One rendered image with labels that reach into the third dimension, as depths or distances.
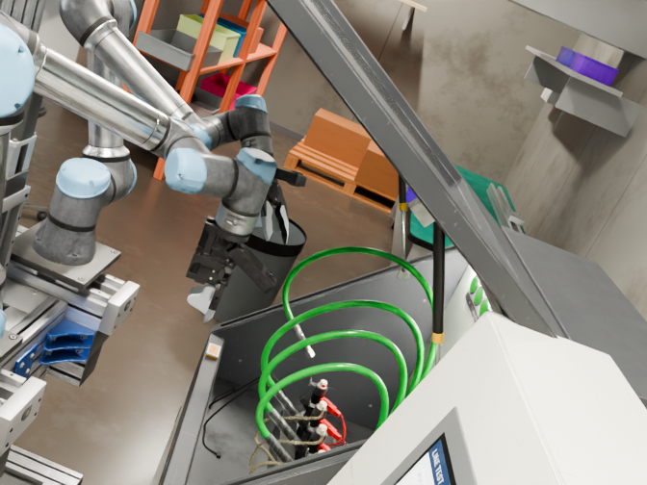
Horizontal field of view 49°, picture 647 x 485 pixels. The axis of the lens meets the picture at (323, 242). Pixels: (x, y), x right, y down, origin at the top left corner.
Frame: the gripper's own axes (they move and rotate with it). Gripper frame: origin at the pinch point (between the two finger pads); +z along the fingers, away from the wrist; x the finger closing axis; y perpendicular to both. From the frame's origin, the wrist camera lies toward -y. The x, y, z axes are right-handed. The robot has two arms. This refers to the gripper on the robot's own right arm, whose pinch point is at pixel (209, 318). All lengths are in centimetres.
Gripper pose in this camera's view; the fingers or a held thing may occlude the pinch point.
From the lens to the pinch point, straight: 145.9
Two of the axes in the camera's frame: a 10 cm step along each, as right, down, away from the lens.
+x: -0.1, 3.8, -9.2
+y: -9.3, -3.5, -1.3
